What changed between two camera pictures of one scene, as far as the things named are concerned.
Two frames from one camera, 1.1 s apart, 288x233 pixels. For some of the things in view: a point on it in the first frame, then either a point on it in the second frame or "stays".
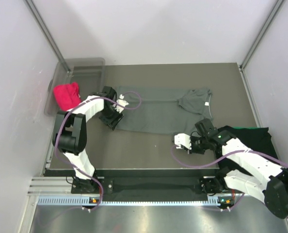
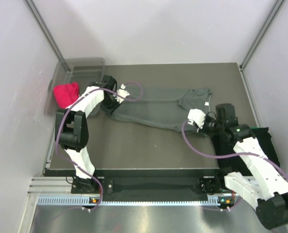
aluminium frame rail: x=61 y=186 stays
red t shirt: x=68 y=95 stays
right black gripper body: x=199 y=144 → x=212 y=126
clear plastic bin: x=88 y=73 stays
